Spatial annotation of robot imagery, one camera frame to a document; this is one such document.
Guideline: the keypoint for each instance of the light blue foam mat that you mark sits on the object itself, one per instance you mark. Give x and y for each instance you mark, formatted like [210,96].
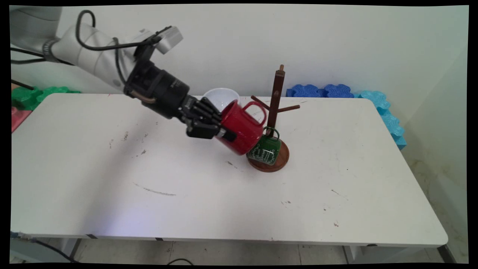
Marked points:
[388,119]

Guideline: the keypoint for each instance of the thin black rod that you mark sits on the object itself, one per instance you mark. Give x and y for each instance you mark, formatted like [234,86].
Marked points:
[21,84]

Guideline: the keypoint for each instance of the brown wooden mug tree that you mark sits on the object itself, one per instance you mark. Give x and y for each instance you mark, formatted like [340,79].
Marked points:
[277,93]

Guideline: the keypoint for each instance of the green enamel mug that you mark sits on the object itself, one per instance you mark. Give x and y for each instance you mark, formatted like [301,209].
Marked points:
[265,151]

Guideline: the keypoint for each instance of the red foam puzzle mat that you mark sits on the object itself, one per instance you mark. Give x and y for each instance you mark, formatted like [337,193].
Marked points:
[18,117]

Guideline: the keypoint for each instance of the blue bowl white inside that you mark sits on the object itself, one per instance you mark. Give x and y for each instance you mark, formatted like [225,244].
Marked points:
[221,98]

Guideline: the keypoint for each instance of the green foam puzzle mat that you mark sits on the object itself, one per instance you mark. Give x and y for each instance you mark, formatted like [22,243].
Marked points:
[28,98]

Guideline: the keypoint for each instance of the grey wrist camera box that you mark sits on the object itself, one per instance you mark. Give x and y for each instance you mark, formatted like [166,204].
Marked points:
[168,39]

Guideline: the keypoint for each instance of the bronze curved tube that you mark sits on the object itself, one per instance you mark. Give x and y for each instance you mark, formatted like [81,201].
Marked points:
[143,98]

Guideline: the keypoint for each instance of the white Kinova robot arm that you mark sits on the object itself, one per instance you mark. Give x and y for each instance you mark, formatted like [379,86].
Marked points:
[89,48]

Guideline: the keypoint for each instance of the red enamel mug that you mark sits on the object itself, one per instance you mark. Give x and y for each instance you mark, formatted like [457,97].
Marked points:
[242,127]

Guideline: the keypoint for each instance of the dark blue foam mat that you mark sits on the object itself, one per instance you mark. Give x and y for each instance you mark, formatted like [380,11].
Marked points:
[338,91]
[304,90]

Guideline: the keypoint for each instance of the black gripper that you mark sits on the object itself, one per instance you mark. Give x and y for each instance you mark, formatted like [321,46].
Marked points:
[160,89]

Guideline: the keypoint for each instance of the grey table leg frame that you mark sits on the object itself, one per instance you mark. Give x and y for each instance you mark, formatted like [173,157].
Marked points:
[388,254]
[37,252]

